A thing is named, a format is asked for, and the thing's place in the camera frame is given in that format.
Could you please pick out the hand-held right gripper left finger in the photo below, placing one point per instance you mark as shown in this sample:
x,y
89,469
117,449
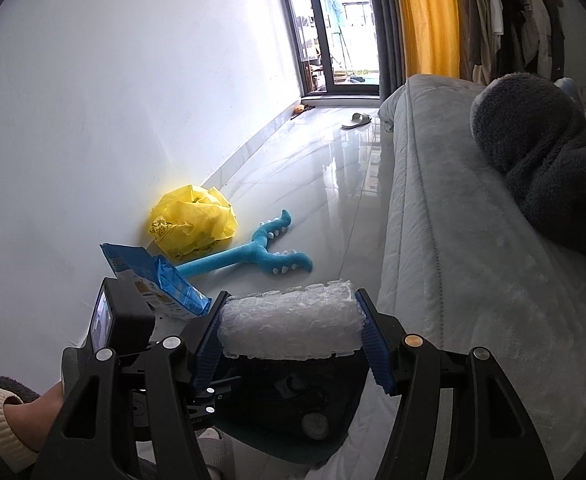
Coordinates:
x,y
205,350

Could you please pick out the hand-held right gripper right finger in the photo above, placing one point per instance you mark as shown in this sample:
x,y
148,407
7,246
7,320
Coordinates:
x,y
375,350

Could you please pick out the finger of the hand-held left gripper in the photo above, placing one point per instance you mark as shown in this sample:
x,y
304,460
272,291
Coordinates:
x,y
210,395

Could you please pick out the bubble wrap roll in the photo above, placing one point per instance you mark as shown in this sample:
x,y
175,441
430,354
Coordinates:
x,y
293,320

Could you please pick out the brown tape roll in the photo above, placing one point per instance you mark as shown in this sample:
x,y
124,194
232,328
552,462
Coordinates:
x,y
315,425

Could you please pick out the person's left forearm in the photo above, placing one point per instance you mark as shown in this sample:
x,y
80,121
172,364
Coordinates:
x,y
38,412

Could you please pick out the blue snack packet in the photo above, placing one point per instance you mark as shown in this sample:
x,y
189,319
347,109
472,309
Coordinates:
x,y
168,285

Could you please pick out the person's foot in slipper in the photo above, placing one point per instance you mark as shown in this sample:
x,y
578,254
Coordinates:
x,y
215,452

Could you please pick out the blue plush toy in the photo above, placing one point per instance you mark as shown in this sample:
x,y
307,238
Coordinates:
x,y
253,255

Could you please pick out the yellow plastic bag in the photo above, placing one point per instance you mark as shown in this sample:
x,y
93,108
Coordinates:
x,y
193,220

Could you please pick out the light grey bed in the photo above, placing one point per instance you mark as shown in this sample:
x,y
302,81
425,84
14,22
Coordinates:
x,y
448,210

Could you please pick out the grey slipper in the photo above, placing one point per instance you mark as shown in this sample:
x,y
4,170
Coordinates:
x,y
357,120

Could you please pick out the dark grey fleece blanket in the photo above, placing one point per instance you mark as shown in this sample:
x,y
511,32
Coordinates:
x,y
538,160

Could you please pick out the grey curtain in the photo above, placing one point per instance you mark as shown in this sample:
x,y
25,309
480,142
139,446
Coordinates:
x,y
385,25

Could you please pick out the blue white patterned quilt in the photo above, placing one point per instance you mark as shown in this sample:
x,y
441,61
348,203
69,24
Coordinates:
x,y
570,89

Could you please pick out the dark framed glass door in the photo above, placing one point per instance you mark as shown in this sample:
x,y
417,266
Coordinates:
x,y
333,25

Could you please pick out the yellow curtain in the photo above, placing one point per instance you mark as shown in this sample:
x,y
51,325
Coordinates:
x,y
425,15

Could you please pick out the beige coat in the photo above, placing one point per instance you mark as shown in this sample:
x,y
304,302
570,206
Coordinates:
x,y
483,15

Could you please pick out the black jacket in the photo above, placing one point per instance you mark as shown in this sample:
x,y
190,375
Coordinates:
x,y
508,15

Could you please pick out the grey pants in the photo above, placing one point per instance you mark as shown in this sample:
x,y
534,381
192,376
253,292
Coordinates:
x,y
555,35

